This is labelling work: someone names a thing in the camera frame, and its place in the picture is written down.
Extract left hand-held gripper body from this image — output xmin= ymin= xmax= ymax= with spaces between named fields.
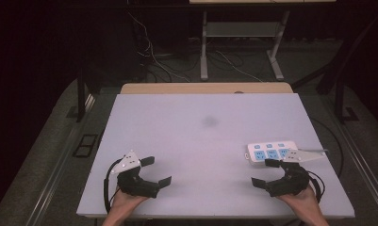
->
xmin=110 ymin=150 xmax=161 ymax=200

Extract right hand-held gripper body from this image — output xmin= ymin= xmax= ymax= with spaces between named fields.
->
xmin=265 ymin=148 xmax=330 ymax=198

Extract white power strip blue sockets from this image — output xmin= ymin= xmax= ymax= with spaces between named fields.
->
xmin=244 ymin=140 xmax=300 ymax=167

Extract person's left hand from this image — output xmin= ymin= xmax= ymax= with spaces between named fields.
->
xmin=109 ymin=187 xmax=150 ymax=215

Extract person's right hand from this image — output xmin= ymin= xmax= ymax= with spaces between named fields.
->
xmin=275 ymin=186 xmax=322 ymax=218

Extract white table board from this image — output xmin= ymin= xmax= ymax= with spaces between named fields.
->
xmin=76 ymin=92 xmax=355 ymax=219

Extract wooden table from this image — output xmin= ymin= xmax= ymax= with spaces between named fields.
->
xmin=120 ymin=82 xmax=294 ymax=95

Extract black metal stand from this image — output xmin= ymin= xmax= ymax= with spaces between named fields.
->
xmin=66 ymin=60 xmax=98 ymax=123
xmin=333 ymin=59 xmax=360 ymax=124

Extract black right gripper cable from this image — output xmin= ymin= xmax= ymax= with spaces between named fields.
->
xmin=304 ymin=169 xmax=326 ymax=203

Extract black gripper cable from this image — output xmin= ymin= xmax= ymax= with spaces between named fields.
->
xmin=304 ymin=169 xmax=326 ymax=203
xmin=103 ymin=158 xmax=123 ymax=215

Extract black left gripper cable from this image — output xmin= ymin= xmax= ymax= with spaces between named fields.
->
xmin=103 ymin=158 xmax=123 ymax=215

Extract black floor cable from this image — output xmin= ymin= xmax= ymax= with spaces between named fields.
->
xmin=308 ymin=116 xmax=345 ymax=178

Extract black floor frame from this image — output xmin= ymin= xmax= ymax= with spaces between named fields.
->
xmin=72 ymin=134 xmax=99 ymax=158

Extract metal floor rail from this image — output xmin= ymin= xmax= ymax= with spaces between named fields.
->
xmin=25 ymin=93 xmax=97 ymax=226
xmin=329 ymin=103 xmax=378 ymax=222

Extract thin white floor cable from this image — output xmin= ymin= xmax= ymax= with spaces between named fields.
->
xmin=215 ymin=50 xmax=264 ymax=83

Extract white metal desk frame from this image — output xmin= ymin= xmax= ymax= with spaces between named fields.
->
xmin=199 ymin=9 xmax=290 ymax=82

